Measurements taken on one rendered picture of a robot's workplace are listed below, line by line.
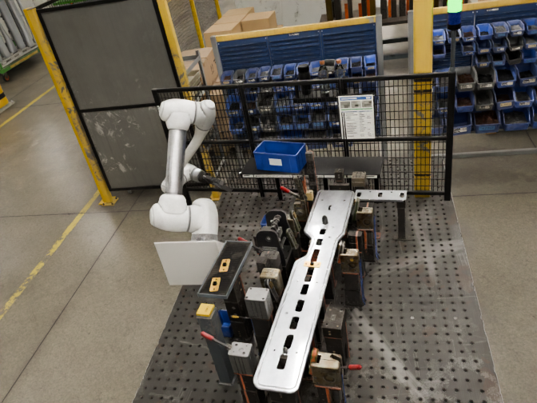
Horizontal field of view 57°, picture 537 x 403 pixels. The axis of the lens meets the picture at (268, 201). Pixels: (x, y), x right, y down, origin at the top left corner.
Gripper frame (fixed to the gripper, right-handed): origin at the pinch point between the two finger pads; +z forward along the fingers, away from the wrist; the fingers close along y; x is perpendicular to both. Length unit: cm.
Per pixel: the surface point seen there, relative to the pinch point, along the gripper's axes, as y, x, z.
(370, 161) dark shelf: 9, -50, 78
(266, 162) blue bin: -2.2, -23.9, 19.4
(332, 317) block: -71, 45, 112
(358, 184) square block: -5, -30, 81
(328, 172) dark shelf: 1, -33, 59
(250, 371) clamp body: -83, 79, 93
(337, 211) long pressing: -19, -8, 80
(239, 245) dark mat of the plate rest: -64, 34, 55
